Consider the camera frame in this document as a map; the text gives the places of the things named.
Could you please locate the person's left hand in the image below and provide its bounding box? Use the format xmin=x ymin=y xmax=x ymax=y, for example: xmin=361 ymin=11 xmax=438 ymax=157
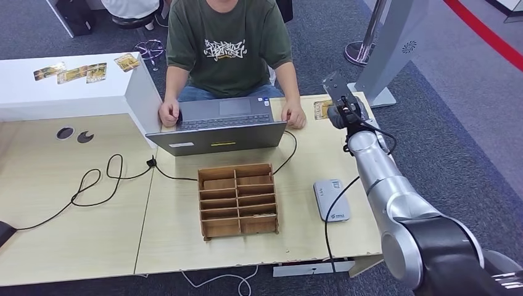
xmin=281 ymin=101 xmax=307 ymax=130

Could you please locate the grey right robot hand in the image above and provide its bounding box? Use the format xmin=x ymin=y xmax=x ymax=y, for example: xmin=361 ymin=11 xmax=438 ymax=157
xmin=326 ymin=104 xmax=369 ymax=130

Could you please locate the person's right hand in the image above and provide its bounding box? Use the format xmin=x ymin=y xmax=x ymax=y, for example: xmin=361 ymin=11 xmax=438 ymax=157
xmin=158 ymin=99 xmax=181 ymax=128

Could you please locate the gold patterned ID card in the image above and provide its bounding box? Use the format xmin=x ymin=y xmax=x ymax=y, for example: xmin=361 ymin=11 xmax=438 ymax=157
xmin=313 ymin=99 xmax=335 ymax=121

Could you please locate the gold patterned hotel card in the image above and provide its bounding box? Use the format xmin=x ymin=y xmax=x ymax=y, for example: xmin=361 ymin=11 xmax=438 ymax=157
xmin=113 ymin=53 xmax=141 ymax=73
xmin=33 ymin=62 xmax=67 ymax=81
xmin=56 ymin=65 xmax=89 ymax=85
xmin=86 ymin=62 xmax=108 ymax=84

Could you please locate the person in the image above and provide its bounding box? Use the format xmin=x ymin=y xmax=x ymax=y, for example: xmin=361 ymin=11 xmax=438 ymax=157
xmin=158 ymin=0 xmax=307 ymax=130
xmin=100 ymin=0 xmax=170 ymax=20
xmin=267 ymin=0 xmax=294 ymax=86

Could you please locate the grey card reader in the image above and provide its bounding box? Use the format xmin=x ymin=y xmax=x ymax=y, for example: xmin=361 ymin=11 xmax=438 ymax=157
xmin=313 ymin=179 xmax=352 ymax=223

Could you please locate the wooden card organizer box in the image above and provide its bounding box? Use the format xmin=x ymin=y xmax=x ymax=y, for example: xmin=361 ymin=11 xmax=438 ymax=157
xmin=197 ymin=163 xmax=280 ymax=242

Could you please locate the grey laptop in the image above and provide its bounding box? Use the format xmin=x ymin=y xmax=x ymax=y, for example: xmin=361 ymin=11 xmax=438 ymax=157
xmin=146 ymin=96 xmax=289 ymax=157

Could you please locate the chair star base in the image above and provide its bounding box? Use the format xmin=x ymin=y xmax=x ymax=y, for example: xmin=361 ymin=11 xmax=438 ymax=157
xmin=134 ymin=38 xmax=165 ymax=72

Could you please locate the white counter block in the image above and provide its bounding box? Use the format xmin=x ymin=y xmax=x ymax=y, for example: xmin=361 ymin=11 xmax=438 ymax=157
xmin=0 ymin=52 xmax=163 ymax=149

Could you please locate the grey kiosk stand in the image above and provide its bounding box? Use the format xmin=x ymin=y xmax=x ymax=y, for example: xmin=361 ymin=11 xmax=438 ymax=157
xmin=346 ymin=0 xmax=430 ymax=109

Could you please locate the black round stool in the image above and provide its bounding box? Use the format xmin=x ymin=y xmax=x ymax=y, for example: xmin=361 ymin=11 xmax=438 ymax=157
xmin=112 ymin=15 xmax=158 ymax=30

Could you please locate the black case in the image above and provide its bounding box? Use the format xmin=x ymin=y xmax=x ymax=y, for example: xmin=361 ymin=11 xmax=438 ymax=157
xmin=55 ymin=0 xmax=93 ymax=36

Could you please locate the black device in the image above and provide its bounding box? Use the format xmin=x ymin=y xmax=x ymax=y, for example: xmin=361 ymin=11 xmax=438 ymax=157
xmin=0 ymin=221 xmax=17 ymax=248

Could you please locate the display cabinet base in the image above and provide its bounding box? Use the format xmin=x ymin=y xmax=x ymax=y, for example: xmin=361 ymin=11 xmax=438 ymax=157
xmin=485 ymin=0 xmax=523 ymax=23

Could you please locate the shiny chrome round base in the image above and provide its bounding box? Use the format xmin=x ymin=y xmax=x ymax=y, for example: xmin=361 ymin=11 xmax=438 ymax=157
xmin=482 ymin=249 xmax=523 ymax=292

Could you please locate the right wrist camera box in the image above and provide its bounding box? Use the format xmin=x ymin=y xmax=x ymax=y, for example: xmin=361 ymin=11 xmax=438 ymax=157
xmin=321 ymin=70 xmax=361 ymax=119

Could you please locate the black laptop power cable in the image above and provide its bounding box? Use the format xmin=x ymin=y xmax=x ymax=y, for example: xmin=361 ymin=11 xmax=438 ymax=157
xmin=16 ymin=130 xmax=298 ymax=232

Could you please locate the chrome stanchion post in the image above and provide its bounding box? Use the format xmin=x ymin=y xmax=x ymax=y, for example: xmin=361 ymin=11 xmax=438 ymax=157
xmin=344 ymin=0 xmax=389 ymax=67

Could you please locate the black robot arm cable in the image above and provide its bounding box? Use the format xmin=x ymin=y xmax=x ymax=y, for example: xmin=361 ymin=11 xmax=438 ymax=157
xmin=324 ymin=122 xmax=398 ymax=273

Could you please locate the white cable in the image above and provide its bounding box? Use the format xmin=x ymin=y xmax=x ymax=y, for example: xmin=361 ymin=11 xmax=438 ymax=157
xmin=179 ymin=265 xmax=260 ymax=296

